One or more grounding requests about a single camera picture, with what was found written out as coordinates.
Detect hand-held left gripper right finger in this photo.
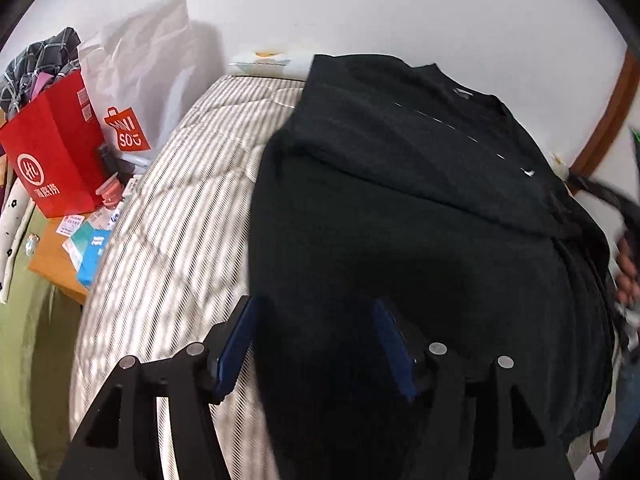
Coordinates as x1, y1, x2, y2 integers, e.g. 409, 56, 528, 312
372, 300, 576, 480

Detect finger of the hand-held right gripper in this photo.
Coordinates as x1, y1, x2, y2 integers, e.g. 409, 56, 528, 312
567, 172, 636, 213

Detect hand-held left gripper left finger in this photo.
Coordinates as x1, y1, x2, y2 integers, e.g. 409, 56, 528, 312
57, 296, 258, 480

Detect black sweater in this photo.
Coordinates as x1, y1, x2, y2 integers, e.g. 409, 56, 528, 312
247, 53, 618, 480

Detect person's right hand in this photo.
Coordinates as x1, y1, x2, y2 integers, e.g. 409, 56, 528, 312
614, 234, 640, 311

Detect striped quilted mattress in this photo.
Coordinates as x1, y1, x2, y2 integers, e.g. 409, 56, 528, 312
70, 74, 606, 480

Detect teal and white box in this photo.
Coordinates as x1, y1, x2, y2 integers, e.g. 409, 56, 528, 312
62, 222, 113, 286

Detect blue jeans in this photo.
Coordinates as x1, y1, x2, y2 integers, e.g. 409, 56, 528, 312
600, 355, 640, 466

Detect pink capped bottle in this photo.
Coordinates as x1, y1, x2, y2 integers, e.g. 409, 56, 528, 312
95, 180, 123, 211

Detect green cloth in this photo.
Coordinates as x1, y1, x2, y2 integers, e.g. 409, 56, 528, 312
0, 200, 86, 476

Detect wooden nightstand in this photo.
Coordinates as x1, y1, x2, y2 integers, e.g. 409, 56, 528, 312
28, 210, 101, 306

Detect white floral cloth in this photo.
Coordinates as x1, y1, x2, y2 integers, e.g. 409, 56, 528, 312
0, 160, 36, 306

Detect red paper bag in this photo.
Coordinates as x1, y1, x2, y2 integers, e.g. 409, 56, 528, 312
0, 70, 108, 218

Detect white shopping bag red label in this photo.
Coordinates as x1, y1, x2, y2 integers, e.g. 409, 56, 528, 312
77, 0, 226, 153

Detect grey plaid cloth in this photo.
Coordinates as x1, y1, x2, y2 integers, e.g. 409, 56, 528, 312
0, 27, 82, 121

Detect brown wooden door frame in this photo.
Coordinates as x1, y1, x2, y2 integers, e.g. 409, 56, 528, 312
570, 47, 640, 181

